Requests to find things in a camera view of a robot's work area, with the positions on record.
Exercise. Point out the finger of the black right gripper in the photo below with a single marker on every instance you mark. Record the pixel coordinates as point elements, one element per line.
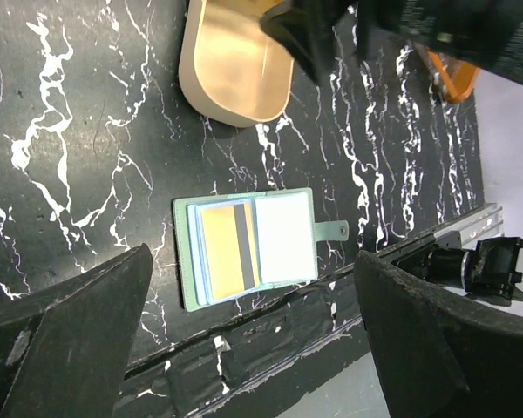
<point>305,28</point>

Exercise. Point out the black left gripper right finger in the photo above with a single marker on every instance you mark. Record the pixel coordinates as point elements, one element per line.
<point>438,354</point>

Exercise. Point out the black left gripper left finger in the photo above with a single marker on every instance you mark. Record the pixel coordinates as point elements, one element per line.
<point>64,350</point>

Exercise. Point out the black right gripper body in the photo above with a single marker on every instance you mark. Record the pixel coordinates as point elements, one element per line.
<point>487,34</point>

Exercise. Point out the orange credit card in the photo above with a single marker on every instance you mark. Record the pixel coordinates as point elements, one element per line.
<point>230,249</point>

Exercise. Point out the green card holder wallet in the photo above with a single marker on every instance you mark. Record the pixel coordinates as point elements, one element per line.
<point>286,235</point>

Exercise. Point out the orange wooden shelf rack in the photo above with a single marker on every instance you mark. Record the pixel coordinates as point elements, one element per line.
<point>454,78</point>

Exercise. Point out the beige oval tray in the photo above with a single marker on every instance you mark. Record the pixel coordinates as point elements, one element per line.
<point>229,69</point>

